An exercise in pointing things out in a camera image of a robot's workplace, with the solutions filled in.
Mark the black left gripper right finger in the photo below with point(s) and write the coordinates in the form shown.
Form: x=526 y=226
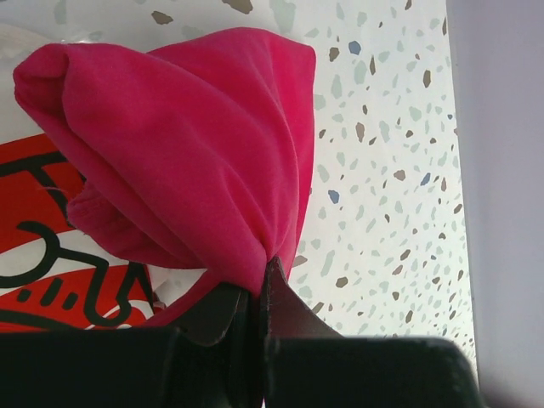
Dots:
x=308 y=364

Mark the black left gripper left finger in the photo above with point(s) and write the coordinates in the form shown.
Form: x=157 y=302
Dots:
x=195 y=361

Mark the folded white red t shirt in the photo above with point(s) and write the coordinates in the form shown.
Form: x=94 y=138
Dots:
x=52 y=275

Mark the magenta t shirt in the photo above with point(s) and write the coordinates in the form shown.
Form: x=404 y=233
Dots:
x=196 y=155

